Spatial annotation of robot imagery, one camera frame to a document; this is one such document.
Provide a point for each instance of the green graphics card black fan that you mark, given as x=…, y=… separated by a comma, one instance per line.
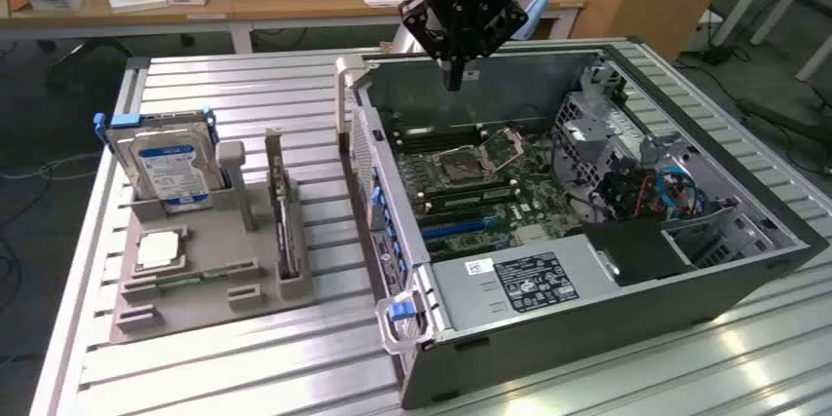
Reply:
x=278, y=201

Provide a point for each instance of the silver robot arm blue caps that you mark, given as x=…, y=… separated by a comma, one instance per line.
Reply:
x=405, y=43

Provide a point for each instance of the metal socket cover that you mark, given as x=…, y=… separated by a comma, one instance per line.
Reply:
x=504, y=150

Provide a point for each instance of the metal disk bay cage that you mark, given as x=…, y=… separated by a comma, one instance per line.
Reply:
x=585, y=143

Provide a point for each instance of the wooden cabinet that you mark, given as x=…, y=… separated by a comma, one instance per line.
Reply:
x=689, y=7

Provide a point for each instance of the CPU socket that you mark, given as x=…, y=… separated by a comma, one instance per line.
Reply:
x=457, y=162

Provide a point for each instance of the white box red button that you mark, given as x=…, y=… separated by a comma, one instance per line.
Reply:
x=701, y=41

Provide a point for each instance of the black power adapter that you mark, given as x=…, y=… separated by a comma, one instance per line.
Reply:
x=714, y=55

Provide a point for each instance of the RAM stick with white label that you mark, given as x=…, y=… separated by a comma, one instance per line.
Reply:
x=470, y=198

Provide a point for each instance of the green motherboard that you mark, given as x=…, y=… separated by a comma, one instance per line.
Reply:
x=538, y=201

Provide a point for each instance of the black power connector bundle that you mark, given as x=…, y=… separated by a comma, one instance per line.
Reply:
x=617, y=192

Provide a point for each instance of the silver chipset heatsink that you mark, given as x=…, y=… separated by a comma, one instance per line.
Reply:
x=534, y=236

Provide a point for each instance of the black stand base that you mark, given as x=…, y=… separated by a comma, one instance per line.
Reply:
x=793, y=119

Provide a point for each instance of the hard disk in blue caddy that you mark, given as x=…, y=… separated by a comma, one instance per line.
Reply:
x=165, y=167

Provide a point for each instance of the black chair base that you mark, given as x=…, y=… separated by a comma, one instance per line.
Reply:
x=90, y=53

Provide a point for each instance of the black plastic shroud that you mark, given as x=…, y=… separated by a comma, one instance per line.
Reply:
x=630, y=250

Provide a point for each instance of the grey parts rack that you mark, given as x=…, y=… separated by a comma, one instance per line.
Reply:
x=208, y=245

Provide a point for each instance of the grey power supply unit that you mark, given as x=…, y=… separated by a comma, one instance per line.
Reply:
x=468, y=299

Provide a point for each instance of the blue case latch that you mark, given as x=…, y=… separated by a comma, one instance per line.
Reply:
x=400, y=311

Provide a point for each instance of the orange box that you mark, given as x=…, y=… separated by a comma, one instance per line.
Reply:
x=17, y=1

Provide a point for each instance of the silver CPU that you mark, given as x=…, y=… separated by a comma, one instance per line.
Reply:
x=157, y=250

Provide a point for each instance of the green RAM stick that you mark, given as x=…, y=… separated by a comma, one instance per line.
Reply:
x=188, y=279

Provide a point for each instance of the black open PC case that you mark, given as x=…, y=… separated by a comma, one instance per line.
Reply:
x=585, y=338

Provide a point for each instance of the white table frame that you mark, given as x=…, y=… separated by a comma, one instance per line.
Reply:
x=744, y=2

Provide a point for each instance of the wooden desk white frame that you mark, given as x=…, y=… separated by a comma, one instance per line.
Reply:
x=65, y=15

